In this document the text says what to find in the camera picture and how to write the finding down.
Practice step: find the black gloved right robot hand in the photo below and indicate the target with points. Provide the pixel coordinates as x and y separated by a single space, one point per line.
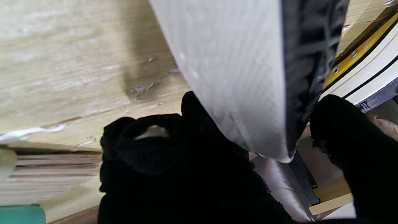
186 180

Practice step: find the yellow canvas sneaker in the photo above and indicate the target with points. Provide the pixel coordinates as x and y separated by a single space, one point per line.
373 65
236 62

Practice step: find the small wooden bench black legs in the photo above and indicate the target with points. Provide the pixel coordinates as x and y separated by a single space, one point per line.
303 177

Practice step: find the white paper scrap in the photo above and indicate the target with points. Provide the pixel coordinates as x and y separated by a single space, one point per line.
25 134

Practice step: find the green plastic basin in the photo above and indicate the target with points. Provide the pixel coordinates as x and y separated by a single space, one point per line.
18 214

